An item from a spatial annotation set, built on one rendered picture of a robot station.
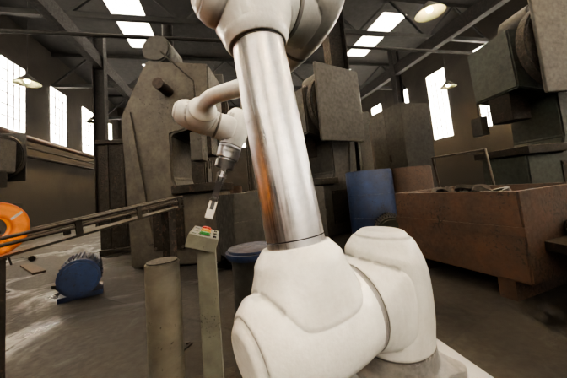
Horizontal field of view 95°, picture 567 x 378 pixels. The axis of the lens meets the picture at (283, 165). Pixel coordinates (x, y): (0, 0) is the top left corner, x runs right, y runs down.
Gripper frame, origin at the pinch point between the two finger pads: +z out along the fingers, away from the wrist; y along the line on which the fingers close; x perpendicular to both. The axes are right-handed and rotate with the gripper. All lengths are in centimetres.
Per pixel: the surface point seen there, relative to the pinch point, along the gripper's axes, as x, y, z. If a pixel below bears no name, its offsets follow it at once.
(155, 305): -8.4, 2.8, 36.2
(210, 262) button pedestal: 5.6, -2.1, 19.8
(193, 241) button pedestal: -2.5, 4.9, 12.2
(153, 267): -13.2, 2.7, 24.2
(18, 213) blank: -55, 8, 15
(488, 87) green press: 329, -188, -258
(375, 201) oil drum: 176, -173, -44
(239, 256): 20.0, -36.9, 22.2
